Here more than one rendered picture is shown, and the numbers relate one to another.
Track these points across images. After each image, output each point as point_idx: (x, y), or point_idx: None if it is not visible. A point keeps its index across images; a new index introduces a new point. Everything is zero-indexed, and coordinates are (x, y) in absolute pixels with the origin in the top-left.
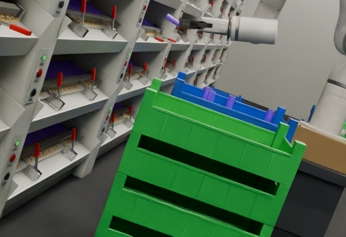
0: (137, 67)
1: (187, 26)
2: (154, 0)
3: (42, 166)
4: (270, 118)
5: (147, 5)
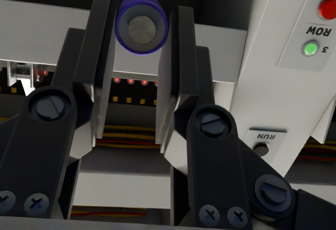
0: None
1: (212, 90)
2: (75, 11)
3: None
4: None
5: (273, 11)
